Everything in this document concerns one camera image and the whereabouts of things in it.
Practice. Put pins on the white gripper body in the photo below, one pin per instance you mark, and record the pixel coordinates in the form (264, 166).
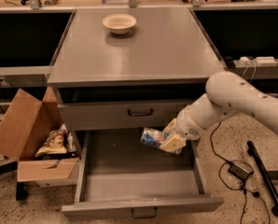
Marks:
(187, 124)

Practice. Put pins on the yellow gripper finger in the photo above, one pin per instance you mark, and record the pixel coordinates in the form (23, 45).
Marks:
(170, 127)
(174, 143)

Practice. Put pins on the blue silver redbull can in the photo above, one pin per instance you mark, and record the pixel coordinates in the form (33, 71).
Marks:
(154, 138)

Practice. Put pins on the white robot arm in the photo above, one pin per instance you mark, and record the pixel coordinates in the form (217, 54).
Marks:
(225, 94)

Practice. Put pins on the open grey middle drawer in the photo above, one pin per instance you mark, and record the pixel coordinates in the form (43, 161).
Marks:
(120, 177)

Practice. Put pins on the grey drawer cabinet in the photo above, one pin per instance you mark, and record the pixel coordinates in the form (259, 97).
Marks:
(165, 56)

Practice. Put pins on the closed grey top drawer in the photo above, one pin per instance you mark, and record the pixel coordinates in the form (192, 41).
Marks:
(119, 115)

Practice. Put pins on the black power adapter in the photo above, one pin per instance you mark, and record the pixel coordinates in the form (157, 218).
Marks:
(239, 172)

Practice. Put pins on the white power strip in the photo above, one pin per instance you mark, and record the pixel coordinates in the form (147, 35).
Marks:
(258, 61)

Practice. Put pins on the white paper bowl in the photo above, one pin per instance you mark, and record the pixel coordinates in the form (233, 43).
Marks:
(119, 24)

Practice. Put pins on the snack chip bag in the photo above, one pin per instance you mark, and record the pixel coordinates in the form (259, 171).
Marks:
(54, 144)

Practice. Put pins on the black metal floor bar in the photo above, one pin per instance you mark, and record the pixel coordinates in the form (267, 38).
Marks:
(268, 176)

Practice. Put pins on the open cardboard box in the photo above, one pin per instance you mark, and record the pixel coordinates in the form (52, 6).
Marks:
(24, 129)

